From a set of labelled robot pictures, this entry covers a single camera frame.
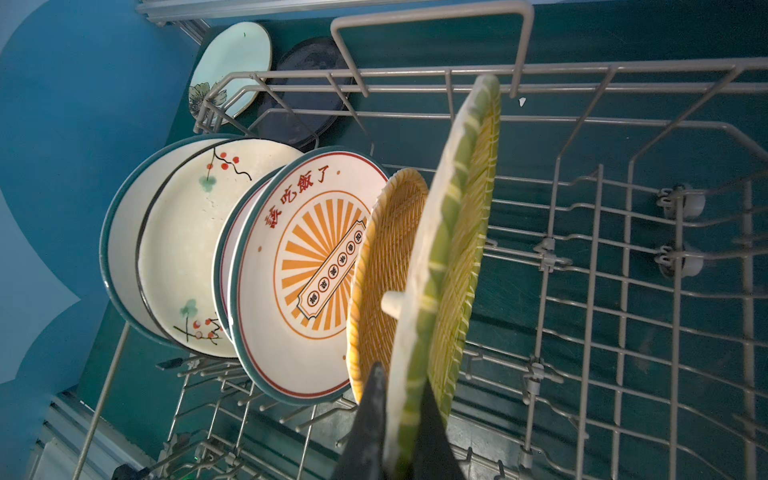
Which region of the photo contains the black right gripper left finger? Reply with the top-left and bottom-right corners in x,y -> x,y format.
332,362 -> 387,479

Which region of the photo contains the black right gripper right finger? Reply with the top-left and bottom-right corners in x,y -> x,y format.
410,382 -> 465,480

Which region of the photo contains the white plate black emblem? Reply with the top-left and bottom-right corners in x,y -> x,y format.
99,134 -> 235,347

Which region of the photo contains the horizontal aluminium frame bar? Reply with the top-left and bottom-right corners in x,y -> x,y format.
135,0 -> 403,23

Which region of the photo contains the yellow woven plate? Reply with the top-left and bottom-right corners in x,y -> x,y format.
381,74 -> 501,479

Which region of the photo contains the grey wire dish rack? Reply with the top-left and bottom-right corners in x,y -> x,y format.
77,1 -> 767,479

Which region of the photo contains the cream plate floral rim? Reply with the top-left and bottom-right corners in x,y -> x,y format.
136,138 -> 302,359

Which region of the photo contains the pale green floral plate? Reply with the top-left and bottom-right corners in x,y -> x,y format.
188,22 -> 272,118

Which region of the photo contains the orange woven plate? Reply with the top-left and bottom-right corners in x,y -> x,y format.
346,167 -> 430,404

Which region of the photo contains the dark black plate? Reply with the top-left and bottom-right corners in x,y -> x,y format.
254,37 -> 356,151

